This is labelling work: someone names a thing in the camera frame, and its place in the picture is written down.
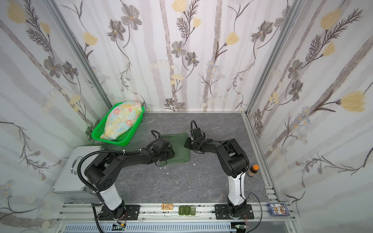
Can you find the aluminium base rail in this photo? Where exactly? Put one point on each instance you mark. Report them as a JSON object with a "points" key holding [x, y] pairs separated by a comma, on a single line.
{"points": [[151, 212]]}

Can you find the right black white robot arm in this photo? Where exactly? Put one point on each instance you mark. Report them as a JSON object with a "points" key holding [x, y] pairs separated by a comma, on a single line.
{"points": [[234, 162]]}

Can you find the green skirt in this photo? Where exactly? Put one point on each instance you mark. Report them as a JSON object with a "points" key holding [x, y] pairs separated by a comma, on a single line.
{"points": [[181, 154]]}

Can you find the green plastic basket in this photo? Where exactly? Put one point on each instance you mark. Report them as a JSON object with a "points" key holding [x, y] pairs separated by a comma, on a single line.
{"points": [[124, 139]]}

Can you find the small wooden tag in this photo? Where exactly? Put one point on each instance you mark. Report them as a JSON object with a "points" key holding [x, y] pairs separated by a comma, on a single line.
{"points": [[167, 207]]}

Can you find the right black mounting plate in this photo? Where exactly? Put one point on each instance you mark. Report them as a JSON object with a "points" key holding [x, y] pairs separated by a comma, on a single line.
{"points": [[225, 212]]}

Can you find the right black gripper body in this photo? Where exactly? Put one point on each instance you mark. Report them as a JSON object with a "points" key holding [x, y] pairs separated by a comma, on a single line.
{"points": [[191, 144]]}

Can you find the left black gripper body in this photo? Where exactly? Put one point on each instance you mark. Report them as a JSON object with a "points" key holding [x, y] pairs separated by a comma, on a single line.
{"points": [[168, 151]]}

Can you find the white vented cable duct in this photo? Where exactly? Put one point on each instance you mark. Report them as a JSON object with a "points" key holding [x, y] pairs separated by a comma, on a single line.
{"points": [[183, 227]]}

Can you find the green tag block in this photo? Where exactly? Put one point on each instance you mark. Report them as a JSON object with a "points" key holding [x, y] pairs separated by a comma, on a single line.
{"points": [[187, 210]]}

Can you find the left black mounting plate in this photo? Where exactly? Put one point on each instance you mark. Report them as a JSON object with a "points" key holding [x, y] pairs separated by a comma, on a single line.
{"points": [[132, 212]]}

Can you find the silver aluminium case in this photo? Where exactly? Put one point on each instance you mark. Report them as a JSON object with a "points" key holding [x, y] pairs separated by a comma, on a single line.
{"points": [[68, 183]]}

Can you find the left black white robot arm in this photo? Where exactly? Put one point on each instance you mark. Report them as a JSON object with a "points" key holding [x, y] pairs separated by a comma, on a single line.
{"points": [[99, 170]]}

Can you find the black mounting plate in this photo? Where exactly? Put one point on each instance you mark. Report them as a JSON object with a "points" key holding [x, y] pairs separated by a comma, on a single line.
{"points": [[225, 212], [132, 212]]}

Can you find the floral pastel skirt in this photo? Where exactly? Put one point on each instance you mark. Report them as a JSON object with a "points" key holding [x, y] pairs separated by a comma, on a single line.
{"points": [[121, 119]]}

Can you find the blue patterned card box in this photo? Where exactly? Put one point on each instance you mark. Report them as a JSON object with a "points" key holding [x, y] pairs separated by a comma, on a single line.
{"points": [[278, 209]]}

